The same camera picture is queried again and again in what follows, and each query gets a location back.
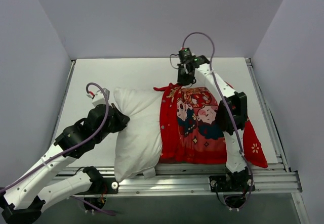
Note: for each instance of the aluminium front mounting rail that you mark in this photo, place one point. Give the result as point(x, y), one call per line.
point(185, 179)

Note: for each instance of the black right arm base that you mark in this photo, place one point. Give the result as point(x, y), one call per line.
point(230, 183)

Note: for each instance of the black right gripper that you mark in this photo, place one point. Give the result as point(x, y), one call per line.
point(185, 77)

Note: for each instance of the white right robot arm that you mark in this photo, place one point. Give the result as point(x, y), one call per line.
point(232, 106)

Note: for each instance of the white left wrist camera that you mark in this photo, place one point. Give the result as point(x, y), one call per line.
point(98, 98)

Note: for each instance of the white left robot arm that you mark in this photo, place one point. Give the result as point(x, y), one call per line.
point(27, 200)

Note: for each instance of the aluminium side rail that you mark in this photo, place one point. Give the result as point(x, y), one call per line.
point(55, 92)
point(269, 121)

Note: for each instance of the white pillow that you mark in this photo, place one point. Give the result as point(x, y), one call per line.
point(139, 145)

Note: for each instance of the red printed pillowcase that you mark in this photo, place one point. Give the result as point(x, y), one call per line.
point(187, 126)

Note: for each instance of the aluminium side rail right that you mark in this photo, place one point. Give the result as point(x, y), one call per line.
point(269, 121)

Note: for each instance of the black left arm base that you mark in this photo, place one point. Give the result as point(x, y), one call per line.
point(108, 183)

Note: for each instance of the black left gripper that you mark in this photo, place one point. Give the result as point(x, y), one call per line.
point(121, 119)

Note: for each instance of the aluminium side rail left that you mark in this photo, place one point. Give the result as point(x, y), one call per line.
point(55, 92)

